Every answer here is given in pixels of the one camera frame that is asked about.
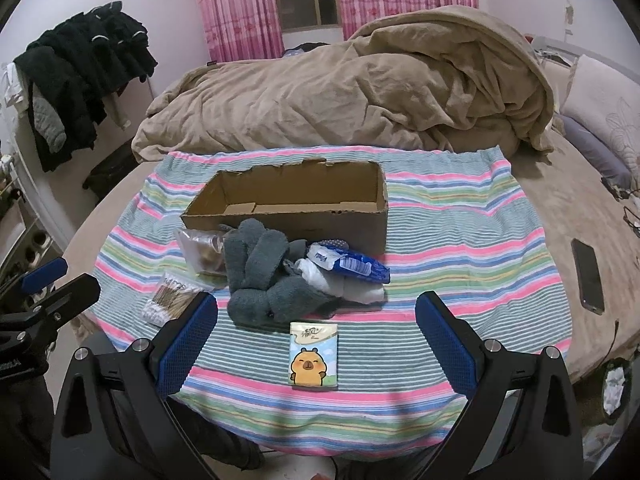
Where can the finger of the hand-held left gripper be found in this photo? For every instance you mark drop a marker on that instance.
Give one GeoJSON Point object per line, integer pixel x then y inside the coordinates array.
{"type": "Point", "coordinates": [45, 274]}
{"type": "Point", "coordinates": [70, 297]}

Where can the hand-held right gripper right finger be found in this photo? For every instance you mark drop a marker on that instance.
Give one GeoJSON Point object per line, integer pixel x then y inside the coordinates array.
{"type": "Point", "coordinates": [445, 345]}

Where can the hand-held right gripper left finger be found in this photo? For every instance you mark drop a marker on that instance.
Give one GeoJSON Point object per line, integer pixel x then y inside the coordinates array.
{"type": "Point", "coordinates": [187, 345]}

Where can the cotton swab pack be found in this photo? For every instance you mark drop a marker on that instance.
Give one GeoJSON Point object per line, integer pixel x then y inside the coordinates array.
{"type": "Point", "coordinates": [172, 300]}

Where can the clear bag with brown item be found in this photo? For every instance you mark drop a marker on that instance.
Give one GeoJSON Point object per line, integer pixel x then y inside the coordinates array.
{"type": "Point", "coordinates": [200, 255]}

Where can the grey fuzzy glove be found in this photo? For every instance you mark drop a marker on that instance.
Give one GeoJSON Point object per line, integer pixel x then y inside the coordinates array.
{"type": "Point", "coordinates": [280, 305]}
{"type": "Point", "coordinates": [250, 255]}

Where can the white knit cloth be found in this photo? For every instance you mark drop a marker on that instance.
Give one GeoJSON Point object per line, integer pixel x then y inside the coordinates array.
{"type": "Point", "coordinates": [350, 292]}

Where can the blue and white plastic packet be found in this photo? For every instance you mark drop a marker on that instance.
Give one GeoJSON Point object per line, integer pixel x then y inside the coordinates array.
{"type": "Point", "coordinates": [357, 267]}

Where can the cartoon tissue pack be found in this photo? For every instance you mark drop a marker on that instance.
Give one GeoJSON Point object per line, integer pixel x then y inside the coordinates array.
{"type": "Point", "coordinates": [313, 360]}

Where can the dark grey sock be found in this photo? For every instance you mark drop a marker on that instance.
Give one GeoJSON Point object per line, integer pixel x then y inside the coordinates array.
{"type": "Point", "coordinates": [296, 255]}

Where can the dotted grey sock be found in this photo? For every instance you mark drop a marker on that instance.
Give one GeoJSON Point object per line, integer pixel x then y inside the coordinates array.
{"type": "Point", "coordinates": [335, 246]}

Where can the cardboard box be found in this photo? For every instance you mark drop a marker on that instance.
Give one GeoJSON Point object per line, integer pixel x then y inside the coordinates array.
{"type": "Point", "coordinates": [300, 230]}

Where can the cluttered side shelf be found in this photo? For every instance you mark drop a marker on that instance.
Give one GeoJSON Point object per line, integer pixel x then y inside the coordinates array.
{"type": "Point", "coordinates": [25, 240]}

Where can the striped colourful cloth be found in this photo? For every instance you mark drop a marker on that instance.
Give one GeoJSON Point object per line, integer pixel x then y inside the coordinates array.
{"type": "Point", "coordinates": [450, 250]}

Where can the dark bag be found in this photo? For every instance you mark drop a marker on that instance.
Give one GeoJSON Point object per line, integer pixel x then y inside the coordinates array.
{"type": "Point", "coordinates": [110, 172]}

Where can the grey quilted garment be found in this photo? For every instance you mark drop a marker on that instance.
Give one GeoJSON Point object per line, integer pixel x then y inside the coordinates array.
{"type": "Point", "coordinates": [49, 122]}

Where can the black smartphone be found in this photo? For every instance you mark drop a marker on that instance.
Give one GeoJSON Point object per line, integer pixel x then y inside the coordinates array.
{"type": "Point", "coordinates": [587, 275]}

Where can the trash bag with paper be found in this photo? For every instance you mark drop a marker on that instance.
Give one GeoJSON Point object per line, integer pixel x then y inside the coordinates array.
{"type": "Point", "coordinates": [615, 387]}

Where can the white hanging cloth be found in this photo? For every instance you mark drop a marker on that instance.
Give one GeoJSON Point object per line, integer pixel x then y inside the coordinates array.
{"type": "Point", "coordinates": [12, 85]}

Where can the pile of black clothes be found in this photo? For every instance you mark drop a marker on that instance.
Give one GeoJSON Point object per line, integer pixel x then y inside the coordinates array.
{"type": "Point", "coordinates": [85, 70]}

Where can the eyeglasses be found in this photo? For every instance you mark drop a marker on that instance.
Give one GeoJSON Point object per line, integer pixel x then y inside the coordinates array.
{"type": "Point", "coordinates": [632, 220]}

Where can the grey pillow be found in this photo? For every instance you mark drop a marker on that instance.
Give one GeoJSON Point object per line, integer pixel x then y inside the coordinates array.
{"type": "Point", "coordinates": [592, 150]}

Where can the beige blanket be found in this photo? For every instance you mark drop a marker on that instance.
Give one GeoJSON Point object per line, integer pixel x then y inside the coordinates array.
{"type": "Point", "coordinates": [350, 90]}

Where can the white floral pillow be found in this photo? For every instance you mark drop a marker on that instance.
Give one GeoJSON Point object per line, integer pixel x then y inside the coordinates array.
{"type": "Point", "coordinates": [607, 95]}

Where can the metal bed headboard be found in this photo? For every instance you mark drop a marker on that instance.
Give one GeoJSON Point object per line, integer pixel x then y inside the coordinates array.
{"type": "Point", "coordinates": [550, 47]}

